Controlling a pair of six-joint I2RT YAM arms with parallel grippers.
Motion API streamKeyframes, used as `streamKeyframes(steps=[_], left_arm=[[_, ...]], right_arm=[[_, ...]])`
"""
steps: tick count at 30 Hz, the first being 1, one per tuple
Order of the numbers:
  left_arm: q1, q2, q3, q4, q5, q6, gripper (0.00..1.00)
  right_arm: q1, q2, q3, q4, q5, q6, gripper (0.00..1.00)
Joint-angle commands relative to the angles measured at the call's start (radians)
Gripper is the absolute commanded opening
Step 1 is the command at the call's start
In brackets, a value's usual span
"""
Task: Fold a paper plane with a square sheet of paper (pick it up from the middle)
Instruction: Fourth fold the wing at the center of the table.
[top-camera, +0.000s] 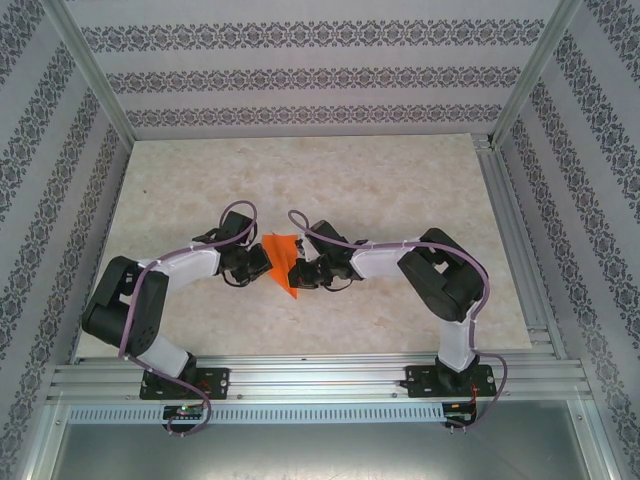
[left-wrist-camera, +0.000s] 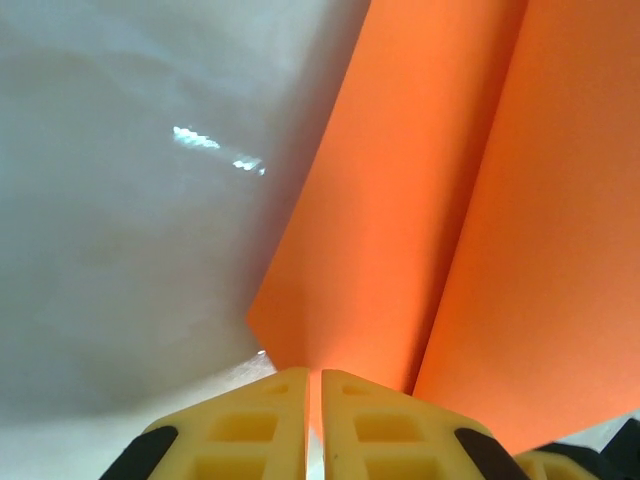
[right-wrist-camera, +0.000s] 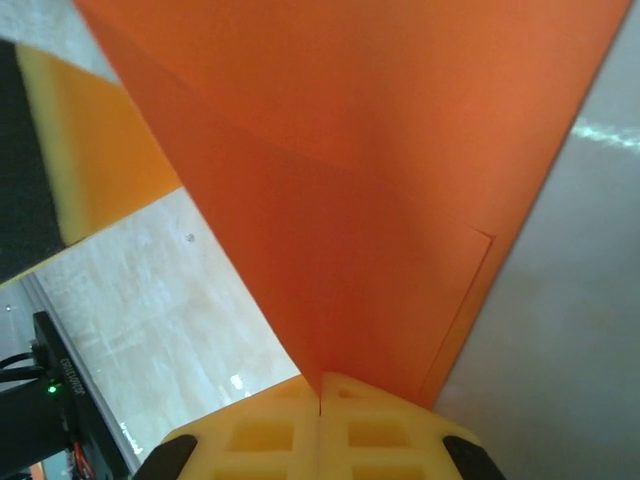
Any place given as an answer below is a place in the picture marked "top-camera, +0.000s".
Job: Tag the grey metal sheet panel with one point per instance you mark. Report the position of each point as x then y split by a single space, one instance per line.
320 455

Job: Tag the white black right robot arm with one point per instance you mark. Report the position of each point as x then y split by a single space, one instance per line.
380 260

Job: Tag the long aluminium mounting rail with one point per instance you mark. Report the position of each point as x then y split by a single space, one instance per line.
310 375

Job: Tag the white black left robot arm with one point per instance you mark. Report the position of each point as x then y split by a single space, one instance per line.
190 265

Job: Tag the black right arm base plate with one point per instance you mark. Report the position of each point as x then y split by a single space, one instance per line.
420 382

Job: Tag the aluminium frame post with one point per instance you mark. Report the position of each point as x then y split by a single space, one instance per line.
95 75
535 65

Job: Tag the orange paper sheet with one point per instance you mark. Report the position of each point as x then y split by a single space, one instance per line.
282 255

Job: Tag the aluminium side rail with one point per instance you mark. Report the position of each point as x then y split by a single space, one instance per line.
515 240

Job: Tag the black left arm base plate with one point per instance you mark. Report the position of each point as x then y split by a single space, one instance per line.
217 382

